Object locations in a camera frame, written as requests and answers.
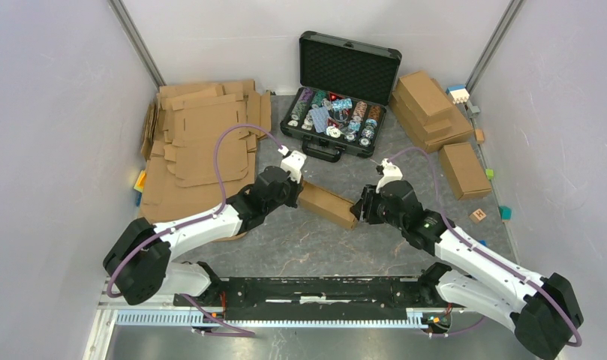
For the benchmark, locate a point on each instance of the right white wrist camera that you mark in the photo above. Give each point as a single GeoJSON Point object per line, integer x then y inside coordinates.
{"type": "Point", "coordinates": [388, 172]}

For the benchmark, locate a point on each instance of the small wooden cube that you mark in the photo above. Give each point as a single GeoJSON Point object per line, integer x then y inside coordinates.
{"type": "Point", "coordinates": [479, 136]}

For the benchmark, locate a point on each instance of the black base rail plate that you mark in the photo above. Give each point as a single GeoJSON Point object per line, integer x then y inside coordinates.
{"type": "Point", "coordinates": [320, 298]}

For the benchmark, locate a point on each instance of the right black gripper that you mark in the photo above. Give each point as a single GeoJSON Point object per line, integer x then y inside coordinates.
{"type": "Point", "coordinates": [363, 208]}

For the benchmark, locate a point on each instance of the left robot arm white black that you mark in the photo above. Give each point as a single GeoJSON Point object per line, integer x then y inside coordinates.
{"type": "Point", "coordinates": [138, 264]}

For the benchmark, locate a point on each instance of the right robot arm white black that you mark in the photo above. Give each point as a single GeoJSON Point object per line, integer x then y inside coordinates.
{"type": "Point", "coordinates": [542, 312]}

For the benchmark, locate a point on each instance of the wooden letter H block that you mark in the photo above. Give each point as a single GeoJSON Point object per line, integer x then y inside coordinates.
{"type": "Point", "coordinates": [478, 216]}

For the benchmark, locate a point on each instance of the orange yellow block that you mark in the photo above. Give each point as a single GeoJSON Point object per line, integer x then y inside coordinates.
{"type": "Point", "coordinates": [140, 181]}

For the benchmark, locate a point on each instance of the large folded cardboard box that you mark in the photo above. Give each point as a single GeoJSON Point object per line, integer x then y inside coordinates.
{"type": "Point", "coordinates": [433, 136]}

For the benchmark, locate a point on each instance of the teal cube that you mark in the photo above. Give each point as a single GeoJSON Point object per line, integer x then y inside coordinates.
{"type": "Point", "coordinates": [505, 212]}

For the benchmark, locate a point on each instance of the black poker chip case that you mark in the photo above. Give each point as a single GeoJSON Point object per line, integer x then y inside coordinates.
{"type": "Point", "coordinates": [340, 106]}

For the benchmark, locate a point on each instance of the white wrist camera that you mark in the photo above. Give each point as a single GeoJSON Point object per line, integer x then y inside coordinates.
{"type": "Point", "coordinates": [292, 163]}
{"type": "Point", "coordinates": [388, 172]}

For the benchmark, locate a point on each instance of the blue white toy block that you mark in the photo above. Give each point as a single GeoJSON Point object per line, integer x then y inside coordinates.
{"type": "Point", "coordinates": [458, 94]}

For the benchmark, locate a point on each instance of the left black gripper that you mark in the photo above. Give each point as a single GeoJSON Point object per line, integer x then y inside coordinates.
{"type": "Point", "coordinates": [296, 189]}

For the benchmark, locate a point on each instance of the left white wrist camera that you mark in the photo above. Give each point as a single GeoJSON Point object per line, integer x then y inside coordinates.
{"type": "Point", "coordinates": [292, 163]}

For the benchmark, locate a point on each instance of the small folded cardboard box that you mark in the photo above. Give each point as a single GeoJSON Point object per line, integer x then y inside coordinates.
{"type": "Point", "coordinates": [463, 171]}

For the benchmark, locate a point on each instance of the stack of flat cardboard sheets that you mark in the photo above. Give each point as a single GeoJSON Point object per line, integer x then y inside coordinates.
{"type": "Point", "coordinates": [200, 141]}

